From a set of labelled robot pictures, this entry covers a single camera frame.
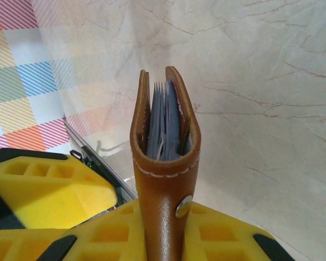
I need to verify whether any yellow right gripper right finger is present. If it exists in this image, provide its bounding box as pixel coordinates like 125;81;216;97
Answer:
183;201;296;261

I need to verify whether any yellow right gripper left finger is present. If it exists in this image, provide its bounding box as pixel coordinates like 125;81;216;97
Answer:
43;200;148;261

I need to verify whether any brown leather card holder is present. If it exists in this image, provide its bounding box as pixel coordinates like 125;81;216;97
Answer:
130;66;200;261

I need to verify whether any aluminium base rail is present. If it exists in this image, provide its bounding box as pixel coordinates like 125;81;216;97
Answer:
62;114;138;210

